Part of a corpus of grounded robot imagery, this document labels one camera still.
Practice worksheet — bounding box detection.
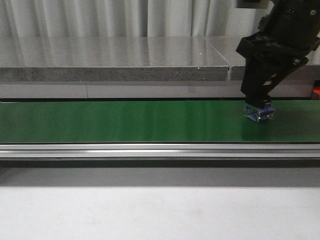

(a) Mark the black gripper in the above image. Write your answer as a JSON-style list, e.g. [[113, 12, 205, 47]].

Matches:
[[236, 0, 320, 108]]

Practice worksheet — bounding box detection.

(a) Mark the yellow mushroom push button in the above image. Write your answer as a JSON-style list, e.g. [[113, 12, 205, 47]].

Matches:
[[244, 102, 275, 123]]

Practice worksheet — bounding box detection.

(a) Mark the grey stone countertop right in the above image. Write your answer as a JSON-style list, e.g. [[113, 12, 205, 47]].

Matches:
[[204, 36, 320, 84]]

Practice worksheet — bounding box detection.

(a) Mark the grey stone countertop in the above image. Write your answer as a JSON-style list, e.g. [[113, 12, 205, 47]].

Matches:
[[0, 37, 228, 82], [204, 36, 320, 84]]

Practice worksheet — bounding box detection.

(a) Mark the red plastic bin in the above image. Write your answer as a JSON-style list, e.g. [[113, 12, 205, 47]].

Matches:
[[311, 86, 320, 100]]

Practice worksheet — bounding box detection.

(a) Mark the green conveyor belt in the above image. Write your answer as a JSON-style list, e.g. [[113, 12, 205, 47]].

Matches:
[[0, 100, 320, 144]]

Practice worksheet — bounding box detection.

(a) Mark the grey stone countertop left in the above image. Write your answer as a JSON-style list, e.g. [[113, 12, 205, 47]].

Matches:
[[0, 37, 228, 82]]

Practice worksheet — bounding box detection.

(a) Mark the grey curtain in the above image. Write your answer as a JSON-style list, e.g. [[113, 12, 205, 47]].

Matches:
[[0, 0, 320, 39]]

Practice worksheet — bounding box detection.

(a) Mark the aluminium conveyor frame rail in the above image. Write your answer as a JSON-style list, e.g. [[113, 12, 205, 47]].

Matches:
[[0, 143, 320, 161]]

